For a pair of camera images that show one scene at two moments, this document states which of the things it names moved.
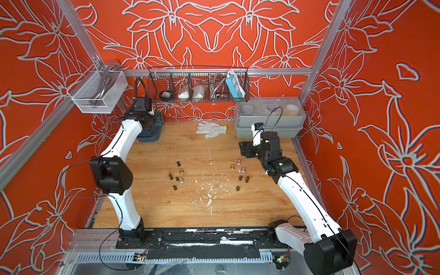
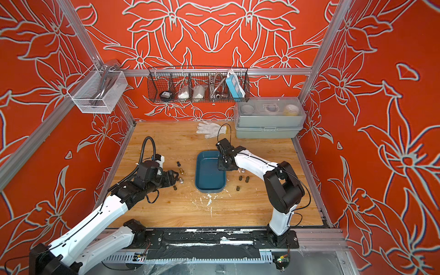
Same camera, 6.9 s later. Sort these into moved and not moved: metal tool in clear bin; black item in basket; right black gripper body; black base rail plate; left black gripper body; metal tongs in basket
Moved: right black gripper body; left black gripper body
Not moved: black item in basket; black base rail plate; metal tool in clear bin; metal tongs in basket
